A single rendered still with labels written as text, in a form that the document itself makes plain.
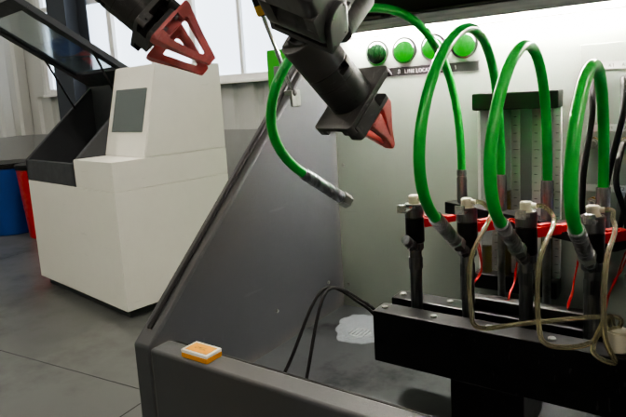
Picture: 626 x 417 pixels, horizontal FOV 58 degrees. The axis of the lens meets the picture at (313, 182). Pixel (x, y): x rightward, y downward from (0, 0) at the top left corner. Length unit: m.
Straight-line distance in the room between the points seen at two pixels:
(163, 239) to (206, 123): 0.82
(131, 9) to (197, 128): 3.06
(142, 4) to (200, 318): 0.49
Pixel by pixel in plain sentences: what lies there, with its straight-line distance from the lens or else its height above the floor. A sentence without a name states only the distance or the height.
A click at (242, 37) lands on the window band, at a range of 5.76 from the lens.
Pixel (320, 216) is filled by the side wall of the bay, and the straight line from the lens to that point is 1.19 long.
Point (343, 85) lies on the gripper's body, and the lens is 0.67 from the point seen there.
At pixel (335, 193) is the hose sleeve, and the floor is 1.16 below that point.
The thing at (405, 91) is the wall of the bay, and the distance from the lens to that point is 1.14.
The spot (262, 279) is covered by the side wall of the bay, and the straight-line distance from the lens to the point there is 1.06.
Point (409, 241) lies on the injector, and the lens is 0.83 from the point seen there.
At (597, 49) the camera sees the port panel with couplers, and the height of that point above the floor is 1.35.
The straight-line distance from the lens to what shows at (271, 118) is 0.77.
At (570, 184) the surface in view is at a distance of 0.62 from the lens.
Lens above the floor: 1.31
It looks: 9 degrees down
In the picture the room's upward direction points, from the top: 3 degrees counter-clockwise
